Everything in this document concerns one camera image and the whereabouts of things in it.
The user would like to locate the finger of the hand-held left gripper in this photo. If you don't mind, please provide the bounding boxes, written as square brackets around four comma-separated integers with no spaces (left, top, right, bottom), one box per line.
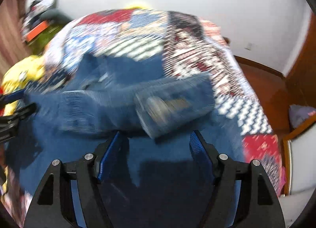
[0,102,37,143]
[0,89,26,105]

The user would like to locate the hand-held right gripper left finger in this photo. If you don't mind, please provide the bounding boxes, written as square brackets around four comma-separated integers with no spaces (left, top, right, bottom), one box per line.
[23,131,129,228]

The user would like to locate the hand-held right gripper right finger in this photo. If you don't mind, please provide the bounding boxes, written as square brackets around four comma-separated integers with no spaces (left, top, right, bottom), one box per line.
[190,130,287,228]

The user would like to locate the blue denim jacket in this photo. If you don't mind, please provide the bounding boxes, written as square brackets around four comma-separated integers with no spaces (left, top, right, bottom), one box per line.
[5,54,247,228]

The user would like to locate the yellow cartoon blanket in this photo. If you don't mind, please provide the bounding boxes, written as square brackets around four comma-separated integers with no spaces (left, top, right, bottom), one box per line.
[0,55,46,117]

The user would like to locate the striped brown curtain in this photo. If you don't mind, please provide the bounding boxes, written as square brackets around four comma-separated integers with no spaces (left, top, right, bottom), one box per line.
[0,0,32,71]

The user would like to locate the green patterned cloth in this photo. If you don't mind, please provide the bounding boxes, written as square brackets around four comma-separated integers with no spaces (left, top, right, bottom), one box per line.
[31,23,72,54]

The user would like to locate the orange box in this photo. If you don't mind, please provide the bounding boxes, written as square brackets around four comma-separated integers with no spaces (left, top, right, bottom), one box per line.
[26,20,50,42]

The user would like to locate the pile of clutter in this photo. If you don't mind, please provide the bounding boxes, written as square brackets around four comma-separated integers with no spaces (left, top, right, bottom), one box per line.
[21,0,72,43]

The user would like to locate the dark green cushion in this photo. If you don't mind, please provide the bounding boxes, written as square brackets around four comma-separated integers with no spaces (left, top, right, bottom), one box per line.
[41,10,72,25]

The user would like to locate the white sliding wardrobe door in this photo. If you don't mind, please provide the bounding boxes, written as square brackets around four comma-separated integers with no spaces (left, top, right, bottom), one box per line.
[281,110,316,196]

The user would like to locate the patchwork quilt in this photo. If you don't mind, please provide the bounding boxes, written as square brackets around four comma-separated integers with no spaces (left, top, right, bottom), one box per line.
[43,8,284,196]

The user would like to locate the purple cloth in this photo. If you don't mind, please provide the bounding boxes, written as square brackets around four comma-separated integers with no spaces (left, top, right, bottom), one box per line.
[289,105,316,130]

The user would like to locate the wooden door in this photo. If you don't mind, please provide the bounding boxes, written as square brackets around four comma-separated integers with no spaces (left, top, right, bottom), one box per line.
[284,8,316,110]

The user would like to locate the yellow plush toy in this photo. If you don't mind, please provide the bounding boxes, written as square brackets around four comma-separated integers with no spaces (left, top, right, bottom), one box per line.
[123,4,149,11]

